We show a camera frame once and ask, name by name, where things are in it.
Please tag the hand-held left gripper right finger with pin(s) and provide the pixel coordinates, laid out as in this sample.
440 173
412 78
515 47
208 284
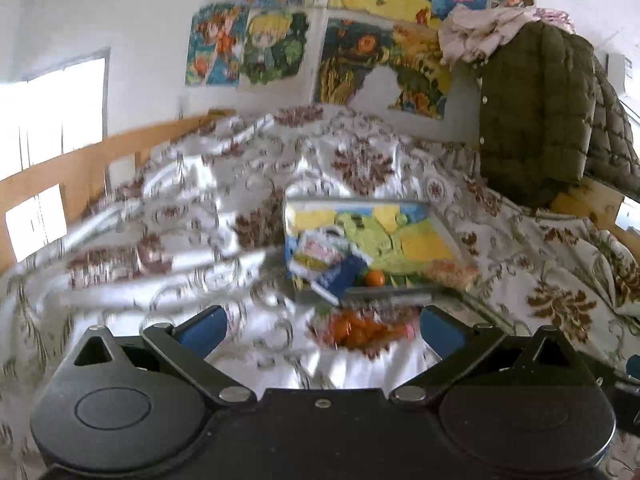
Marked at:
442 332

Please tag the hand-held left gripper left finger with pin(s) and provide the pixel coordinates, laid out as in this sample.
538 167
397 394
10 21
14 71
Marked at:
205 332

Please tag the clear rice cracker packet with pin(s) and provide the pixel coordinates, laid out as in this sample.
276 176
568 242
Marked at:
450 275

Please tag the red orange snack packet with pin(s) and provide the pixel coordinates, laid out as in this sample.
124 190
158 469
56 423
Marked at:
360 332

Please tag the small orange fruit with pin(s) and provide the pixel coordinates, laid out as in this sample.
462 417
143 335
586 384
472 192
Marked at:
375 278

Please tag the grey tray with cartoon drawing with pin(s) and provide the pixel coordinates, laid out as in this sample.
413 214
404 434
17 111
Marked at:
425 245

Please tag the blue snack packet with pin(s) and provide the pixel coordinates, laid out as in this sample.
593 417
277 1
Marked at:
342 275

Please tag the white and green snack packet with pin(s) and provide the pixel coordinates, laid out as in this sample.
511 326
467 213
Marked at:
320 250

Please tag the floral patterned bedspread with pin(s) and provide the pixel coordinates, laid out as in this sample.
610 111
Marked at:
350 160

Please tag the olive quilted jacket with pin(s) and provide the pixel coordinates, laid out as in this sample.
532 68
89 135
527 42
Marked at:
530 110

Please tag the tall red-haired girl poster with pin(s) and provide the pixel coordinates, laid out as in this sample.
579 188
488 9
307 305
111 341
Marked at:
215 45

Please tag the pink crumpled cloth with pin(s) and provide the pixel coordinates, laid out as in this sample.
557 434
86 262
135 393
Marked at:
475 35

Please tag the white air conditioner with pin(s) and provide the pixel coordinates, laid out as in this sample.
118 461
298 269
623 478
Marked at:
625 85

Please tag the cartoon posters on wall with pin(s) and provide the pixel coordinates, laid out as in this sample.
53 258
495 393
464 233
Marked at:
350 60

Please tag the blonde character wall poster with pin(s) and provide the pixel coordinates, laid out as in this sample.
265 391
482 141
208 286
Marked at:
272 50

